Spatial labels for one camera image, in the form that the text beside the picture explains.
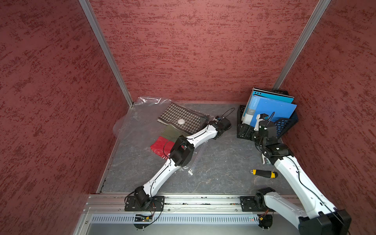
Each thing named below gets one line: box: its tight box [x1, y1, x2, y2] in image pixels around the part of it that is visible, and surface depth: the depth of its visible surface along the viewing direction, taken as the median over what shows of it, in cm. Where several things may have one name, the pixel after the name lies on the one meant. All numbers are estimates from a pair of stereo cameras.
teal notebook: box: [252, 87, 295, 104], surface depth 87 cm
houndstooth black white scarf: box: [157, 102, 211, 135], surface depth 112 cm
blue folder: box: [245, 95, 298, 128], surface depth 85 cm
